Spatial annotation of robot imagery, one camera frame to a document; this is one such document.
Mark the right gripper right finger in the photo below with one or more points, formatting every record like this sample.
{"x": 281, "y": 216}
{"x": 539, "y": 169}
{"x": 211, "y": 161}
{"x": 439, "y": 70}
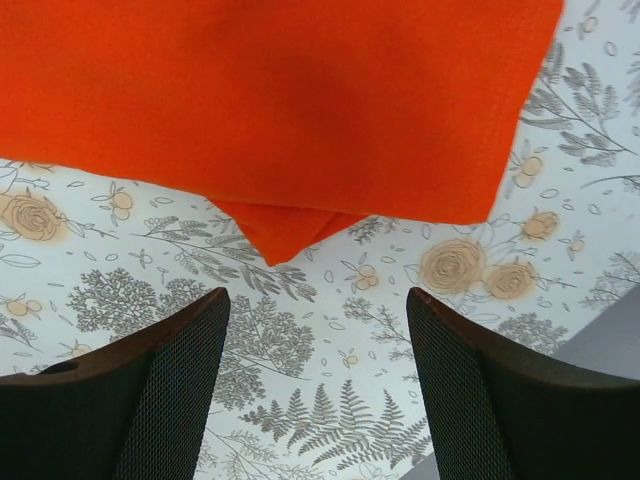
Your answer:
{"x": 499, "y": 410}

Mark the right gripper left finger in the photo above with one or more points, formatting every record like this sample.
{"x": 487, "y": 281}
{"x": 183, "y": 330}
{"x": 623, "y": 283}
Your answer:
{"x": 134, "y": 409}

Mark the orange t shirt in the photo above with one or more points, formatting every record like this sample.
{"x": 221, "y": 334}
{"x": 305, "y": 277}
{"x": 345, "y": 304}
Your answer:
{"x": 296, "y": 118}

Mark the floral table mat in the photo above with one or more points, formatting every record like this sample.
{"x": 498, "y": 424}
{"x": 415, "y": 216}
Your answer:
{"x": 318, "y": 379}

